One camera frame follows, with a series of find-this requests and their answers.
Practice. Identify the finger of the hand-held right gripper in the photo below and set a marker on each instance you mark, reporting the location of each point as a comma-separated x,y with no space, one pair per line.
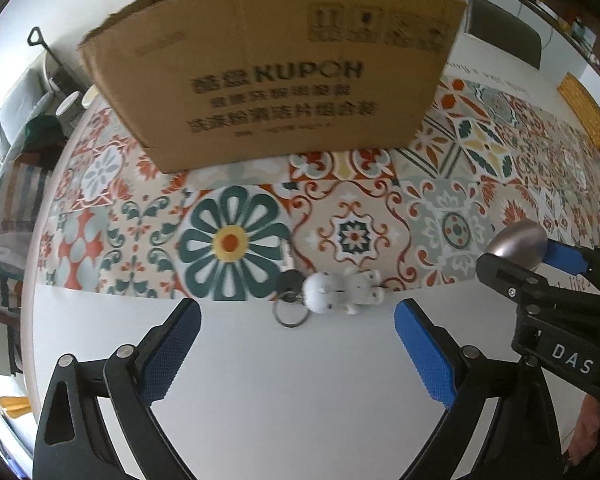
505,277
565,256

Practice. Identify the striped cloth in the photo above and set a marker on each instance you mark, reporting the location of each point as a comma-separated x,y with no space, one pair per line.
15,195

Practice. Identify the dark green cloth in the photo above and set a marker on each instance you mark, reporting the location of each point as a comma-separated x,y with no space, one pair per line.
40,132

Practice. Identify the small grey chair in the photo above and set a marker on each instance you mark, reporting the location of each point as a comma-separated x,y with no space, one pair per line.
505,25

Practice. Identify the yellow woven box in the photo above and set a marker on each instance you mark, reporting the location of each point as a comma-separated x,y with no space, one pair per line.
587,110

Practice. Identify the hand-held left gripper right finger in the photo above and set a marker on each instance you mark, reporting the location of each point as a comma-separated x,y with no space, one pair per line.
425,355

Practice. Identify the wooden wall shelf unit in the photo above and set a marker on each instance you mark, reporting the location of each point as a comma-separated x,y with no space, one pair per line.
580,5

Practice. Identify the upright vacuum cleaner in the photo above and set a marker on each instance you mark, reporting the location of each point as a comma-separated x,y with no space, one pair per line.
55,67

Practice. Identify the brown cardboard box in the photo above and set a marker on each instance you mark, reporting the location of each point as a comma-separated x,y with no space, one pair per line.
280,35

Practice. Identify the grey sofa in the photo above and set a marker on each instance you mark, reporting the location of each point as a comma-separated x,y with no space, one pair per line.
5,120

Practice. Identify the silver metal spoon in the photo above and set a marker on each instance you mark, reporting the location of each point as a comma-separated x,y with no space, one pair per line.
520,242

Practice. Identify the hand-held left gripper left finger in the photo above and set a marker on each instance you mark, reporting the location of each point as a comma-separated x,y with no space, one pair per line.
172,355

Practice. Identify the floral patterned tablecloth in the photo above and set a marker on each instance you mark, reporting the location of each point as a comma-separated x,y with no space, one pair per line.
230,240

